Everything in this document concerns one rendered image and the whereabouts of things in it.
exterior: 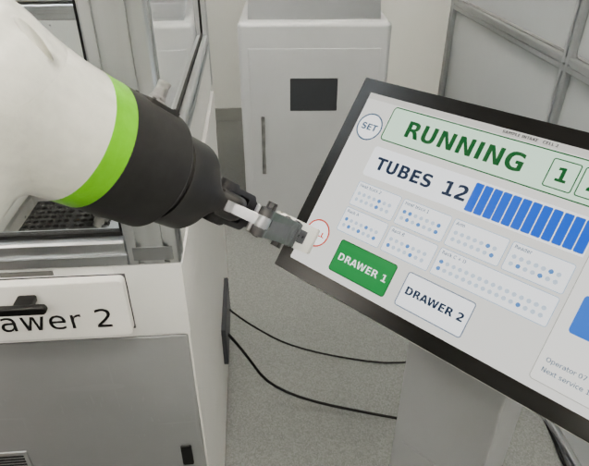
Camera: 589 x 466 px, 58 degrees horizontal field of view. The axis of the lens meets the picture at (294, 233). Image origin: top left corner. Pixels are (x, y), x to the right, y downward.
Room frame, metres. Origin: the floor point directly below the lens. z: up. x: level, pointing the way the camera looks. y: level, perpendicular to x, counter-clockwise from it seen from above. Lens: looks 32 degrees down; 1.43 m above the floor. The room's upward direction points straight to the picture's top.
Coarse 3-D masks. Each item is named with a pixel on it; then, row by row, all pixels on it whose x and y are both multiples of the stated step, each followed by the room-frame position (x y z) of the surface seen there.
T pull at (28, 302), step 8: (24, 296) 0.63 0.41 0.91; (32, 296) 0.63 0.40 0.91; (16, 304) 0.61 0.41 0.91; (24, 304) 0.61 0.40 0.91; (32, 304) 0.61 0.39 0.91; (40, 304) 0.61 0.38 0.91; (0, 312) 0.60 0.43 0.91; (8, 312) 0.60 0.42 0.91; (16, 312) 0.60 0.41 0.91; (24, 312) 0.60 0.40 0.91; (32, 312) 0.60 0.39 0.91; (40, 312) 0.60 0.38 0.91
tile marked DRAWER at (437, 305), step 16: (400, 288) 0.53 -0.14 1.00; (416, 288) 0.53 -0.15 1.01; (432, 288) 0.52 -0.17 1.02; (400, 304) 0.52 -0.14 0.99; (416, 304) 0.51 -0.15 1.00; (432, 304) 0.50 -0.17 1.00; (448, 304) 0.50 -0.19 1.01; (464, 304) 0.49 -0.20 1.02; (432, 320) 0.49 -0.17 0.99; (448, 320) 0.48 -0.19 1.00; (464, 320) 0.47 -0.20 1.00
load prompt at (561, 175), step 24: (408, 120) 0.70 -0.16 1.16; (432, 120) 0.68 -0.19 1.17; (408, 144) 0.68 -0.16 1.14; (432, 144) 0.66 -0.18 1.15; (456, 144) 0.64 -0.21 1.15; (480, 144) 0.63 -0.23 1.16; (504, 144) 0.61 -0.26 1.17; (528, 144) 0.60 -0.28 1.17; (480, 168) 0.60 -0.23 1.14; (504, 168) 0.59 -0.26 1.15; (528, 168) 0.57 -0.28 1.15; (552, 168) 0.56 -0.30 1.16; (576, 168) 0.55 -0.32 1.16; (552, 192) 0.54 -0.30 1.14; (576, 192) 0.53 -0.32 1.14
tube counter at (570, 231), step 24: (456, 192) 0.59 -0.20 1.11; (480, 192) 0.58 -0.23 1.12; (504, 192) 0.57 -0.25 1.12; (480, 216) 0.56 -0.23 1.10; (504, 216) 0.54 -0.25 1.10; (528, 216) 0.53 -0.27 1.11; (552, 216) 0.52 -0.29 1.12; (576, 216) 0.51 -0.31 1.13; (552, 240) 0.50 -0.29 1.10; (576, 240) 0.49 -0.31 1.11
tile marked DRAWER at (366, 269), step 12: (348, 240) 0.62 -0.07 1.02; (336, 252) 0.61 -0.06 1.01; (348, 252) 0.60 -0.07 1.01; (360, 252) 0.60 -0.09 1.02; (372, 252) 0.59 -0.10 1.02; (336, 264) 0.60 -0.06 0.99; (348, 264) 0.59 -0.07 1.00; (360, 264) 0.58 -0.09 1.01; (372, 264) 0.58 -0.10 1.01; (384, 264) 0.57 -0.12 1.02; (396, 264) 0.56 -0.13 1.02; (348, 276) 0.58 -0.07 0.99; (360, 276) 0.57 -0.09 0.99; (372, 276) 0.56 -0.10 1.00; (384, 276) 0.56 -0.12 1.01; (372, 288) 0.55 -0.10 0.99; (384, 288) 0.54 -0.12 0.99
